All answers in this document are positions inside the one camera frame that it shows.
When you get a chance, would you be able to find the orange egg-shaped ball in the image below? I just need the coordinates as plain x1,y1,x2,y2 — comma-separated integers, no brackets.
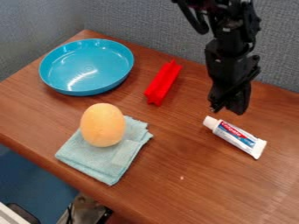
79,103,127,147

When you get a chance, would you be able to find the red plastic block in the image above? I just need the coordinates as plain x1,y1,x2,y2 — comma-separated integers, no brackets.
145,59,183,106

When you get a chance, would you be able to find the white toothpaste tube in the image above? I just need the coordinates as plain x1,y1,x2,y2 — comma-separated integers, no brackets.
204,115,268,159

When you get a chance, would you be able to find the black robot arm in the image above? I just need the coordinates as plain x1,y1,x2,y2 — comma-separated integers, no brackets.
173,0,261,116

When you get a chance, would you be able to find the light blue folded cloth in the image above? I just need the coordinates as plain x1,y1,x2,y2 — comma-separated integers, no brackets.
55,115,154,186

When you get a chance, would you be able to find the metal table leg bracket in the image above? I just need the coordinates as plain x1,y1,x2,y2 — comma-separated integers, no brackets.
57,193,113,224

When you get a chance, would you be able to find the blue plate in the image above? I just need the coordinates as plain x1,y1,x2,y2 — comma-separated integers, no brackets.
39,38,135,96

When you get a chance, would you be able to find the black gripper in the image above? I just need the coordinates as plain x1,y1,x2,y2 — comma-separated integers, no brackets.
205,39,261,116

